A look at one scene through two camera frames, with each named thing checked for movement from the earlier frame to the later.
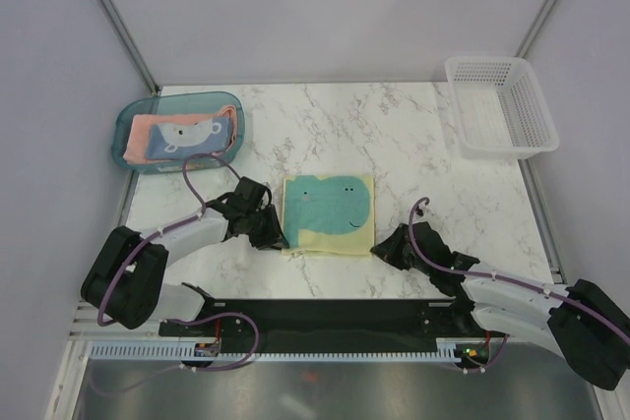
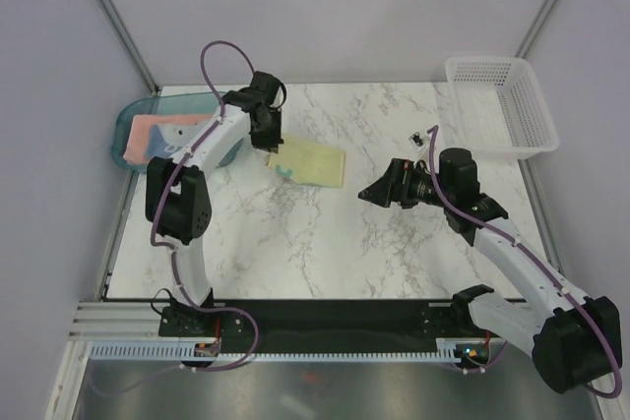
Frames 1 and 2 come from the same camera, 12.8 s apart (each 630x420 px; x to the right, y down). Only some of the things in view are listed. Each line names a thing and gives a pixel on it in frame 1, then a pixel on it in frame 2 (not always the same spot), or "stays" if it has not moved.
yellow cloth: [332, 215] to [310, 162]
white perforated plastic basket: [501, 111] stays
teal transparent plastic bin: [180, 103] stays
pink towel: [135, 130] stays
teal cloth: [337, 205] to [287, 173]
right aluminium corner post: [548, 3] stays
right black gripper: [388, 248] to [395, 183]
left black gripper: [274, 236] to [274, 141]
